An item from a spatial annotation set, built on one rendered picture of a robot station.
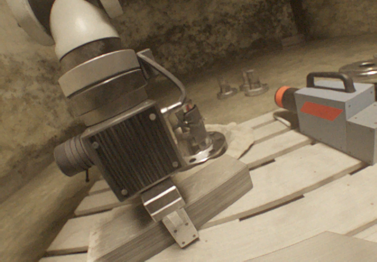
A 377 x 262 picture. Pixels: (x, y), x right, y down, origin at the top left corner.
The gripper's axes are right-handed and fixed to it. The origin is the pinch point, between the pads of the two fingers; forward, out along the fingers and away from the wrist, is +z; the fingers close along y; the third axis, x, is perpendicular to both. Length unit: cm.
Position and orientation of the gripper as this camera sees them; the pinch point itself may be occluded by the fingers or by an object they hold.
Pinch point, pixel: (171, 209)
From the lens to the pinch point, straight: 50.3
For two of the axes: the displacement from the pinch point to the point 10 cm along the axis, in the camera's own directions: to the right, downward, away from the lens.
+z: 3.5, 9.0, 2.7
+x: -8.4, 4.3, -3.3
